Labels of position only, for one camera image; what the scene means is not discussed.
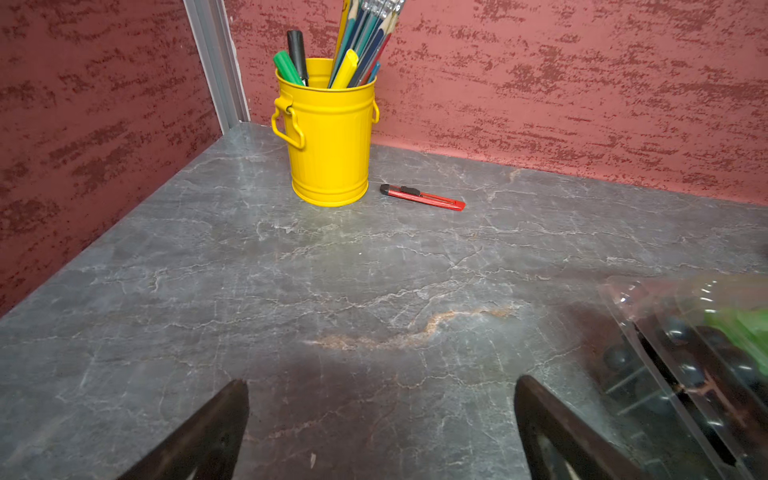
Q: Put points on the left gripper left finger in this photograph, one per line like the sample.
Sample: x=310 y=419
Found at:
x=205 y=446

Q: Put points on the red marker pen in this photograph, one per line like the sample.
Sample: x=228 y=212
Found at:
x=415 y=195

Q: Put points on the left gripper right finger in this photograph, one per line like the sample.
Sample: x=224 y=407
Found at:
x=558 y=444

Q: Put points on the left aluminium corner post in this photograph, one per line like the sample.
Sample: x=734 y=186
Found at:
x=210 y=26

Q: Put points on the mixed grapes clear box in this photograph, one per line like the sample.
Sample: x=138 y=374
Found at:
x=689 y=372

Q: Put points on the yellow pen cup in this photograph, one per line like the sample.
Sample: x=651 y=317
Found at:
x=328 y=136

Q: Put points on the pens in cup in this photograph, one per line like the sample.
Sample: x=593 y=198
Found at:
x=364 y=32

